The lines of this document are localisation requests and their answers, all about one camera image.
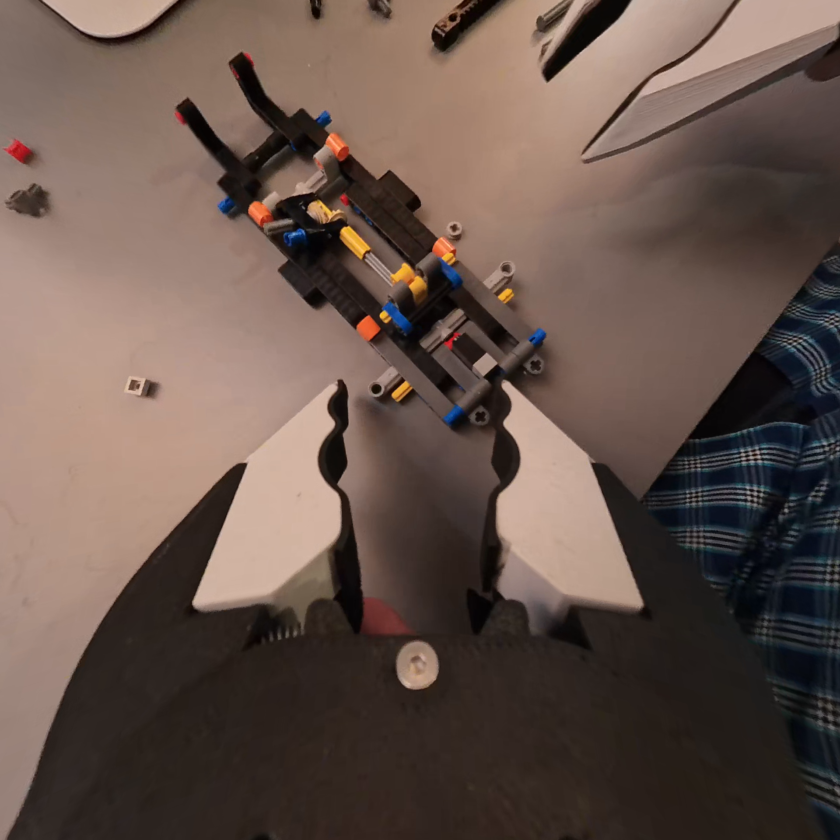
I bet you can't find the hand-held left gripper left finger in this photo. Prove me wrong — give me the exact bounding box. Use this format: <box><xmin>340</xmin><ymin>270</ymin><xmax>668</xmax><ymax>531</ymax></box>
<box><xmin>192</xmin><ymin>379</ymin><xmax>364</xmax><ymax>632</ymax></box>

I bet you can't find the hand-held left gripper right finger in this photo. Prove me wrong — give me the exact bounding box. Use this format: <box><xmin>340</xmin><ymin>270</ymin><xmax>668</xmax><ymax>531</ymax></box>
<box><xmin>468</xmin><ymin>381</ymin><xmax>645</xmax><ymax>632</ymax></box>

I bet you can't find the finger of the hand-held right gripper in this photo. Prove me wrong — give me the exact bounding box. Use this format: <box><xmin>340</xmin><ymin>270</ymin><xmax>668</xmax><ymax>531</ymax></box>
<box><xmin>538</xmin><ymin>0</ymin><xmax>631</xmax><ymax>84</ymax></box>
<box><xmin>581</xmin><ymin>0</ymin><xmax>840</xmax><ymax>164</ymax></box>

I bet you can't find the black lego beam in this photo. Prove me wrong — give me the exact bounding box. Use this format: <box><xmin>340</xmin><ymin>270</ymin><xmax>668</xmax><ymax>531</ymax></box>
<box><xmin>431</xmin><ymin>0</ymin><xmax>501</xmax><ymax>51</ymax></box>

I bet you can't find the lego chassis assembly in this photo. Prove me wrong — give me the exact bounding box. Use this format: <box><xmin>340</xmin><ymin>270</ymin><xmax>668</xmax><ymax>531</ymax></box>
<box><xmin>174</xmin><ymin>51</ymin><xmax>549</xmax><ymax>429</ymax></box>

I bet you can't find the dark grey lego connector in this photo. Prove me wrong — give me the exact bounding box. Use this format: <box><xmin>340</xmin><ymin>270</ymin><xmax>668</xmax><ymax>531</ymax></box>
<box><xmin>5</xmin><ymin>184</ymin><xmax>51</xmax><ymax>217</ymax></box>

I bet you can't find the person's plaid clothing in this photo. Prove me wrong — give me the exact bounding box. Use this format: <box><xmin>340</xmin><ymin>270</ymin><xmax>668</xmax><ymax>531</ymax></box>
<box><xmin>642</xmin><ymin>243</ymin><xmax>840</xmax><ymax>840</ymax></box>

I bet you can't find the white book stand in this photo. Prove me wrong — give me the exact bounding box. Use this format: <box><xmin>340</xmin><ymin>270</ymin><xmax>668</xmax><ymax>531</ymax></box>
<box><xmin>36</xmin><ymin>0</ymin><xmax>181</xmax><ymax>40</ymax></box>

